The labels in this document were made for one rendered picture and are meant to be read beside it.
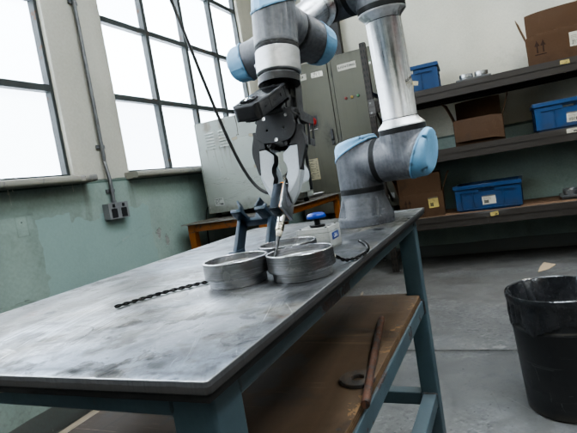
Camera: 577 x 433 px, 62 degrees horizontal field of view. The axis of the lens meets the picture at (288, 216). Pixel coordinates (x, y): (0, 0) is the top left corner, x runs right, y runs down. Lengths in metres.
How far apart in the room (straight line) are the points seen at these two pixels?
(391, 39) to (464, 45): 3.60
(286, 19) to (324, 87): 3.93
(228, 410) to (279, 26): 0.58
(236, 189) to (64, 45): 1.28
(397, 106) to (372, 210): 0.27
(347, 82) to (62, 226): 3.02
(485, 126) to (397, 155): 3.00
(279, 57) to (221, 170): 2.47
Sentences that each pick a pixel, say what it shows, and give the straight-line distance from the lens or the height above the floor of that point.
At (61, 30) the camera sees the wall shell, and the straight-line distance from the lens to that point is 2.91.
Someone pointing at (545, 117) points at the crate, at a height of 1.11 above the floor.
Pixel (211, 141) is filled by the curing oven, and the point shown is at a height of 1.29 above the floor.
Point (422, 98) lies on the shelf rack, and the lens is 4.17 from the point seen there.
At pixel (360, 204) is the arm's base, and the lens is 1.24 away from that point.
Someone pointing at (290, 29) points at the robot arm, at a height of 1.19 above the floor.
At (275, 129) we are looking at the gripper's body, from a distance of 0.78.
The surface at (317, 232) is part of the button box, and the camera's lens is 0.95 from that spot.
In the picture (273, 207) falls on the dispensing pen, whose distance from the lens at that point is 0.74.
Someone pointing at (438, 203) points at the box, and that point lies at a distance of 4.24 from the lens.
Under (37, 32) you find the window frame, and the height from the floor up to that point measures 1.89.
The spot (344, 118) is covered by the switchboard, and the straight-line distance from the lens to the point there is 4.67.
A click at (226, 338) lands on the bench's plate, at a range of 0.51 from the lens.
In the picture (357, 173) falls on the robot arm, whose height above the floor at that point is 0.94.
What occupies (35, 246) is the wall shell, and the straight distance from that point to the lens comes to 2.48.
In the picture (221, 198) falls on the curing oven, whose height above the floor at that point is 0.90.
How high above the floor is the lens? 0.95
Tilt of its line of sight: 4 degrees down
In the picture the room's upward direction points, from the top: 9 degrees counter-clockwise
